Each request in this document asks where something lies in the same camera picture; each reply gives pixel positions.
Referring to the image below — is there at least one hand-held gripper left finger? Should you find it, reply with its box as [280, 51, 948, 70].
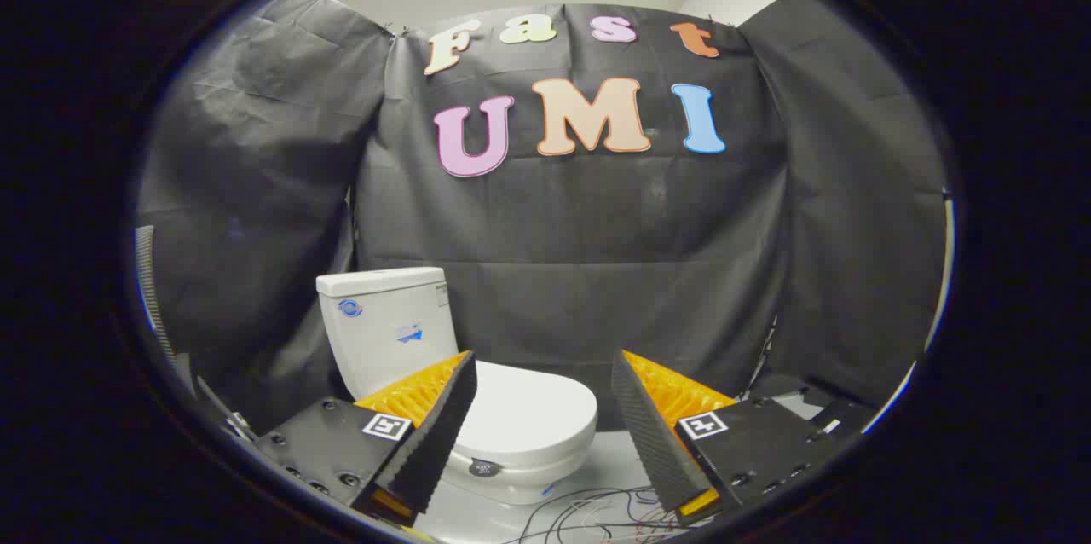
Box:
[256, 350, 478, 526]

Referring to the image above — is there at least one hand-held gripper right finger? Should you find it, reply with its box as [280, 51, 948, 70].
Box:
[611, 350, 846, 525]

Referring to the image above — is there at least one white toilet lid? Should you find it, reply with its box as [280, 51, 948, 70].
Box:
[450, 360, 598, 470]

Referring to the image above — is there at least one white toilet with tank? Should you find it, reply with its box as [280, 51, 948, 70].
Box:
[316, 267, 591, 506]

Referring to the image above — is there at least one black backdrop cloth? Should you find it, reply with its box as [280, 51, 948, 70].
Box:
[136, 0, 949, 434]

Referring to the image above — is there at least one tangle of thin cables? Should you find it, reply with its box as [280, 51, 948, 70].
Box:
[518, 484, 683, 544]

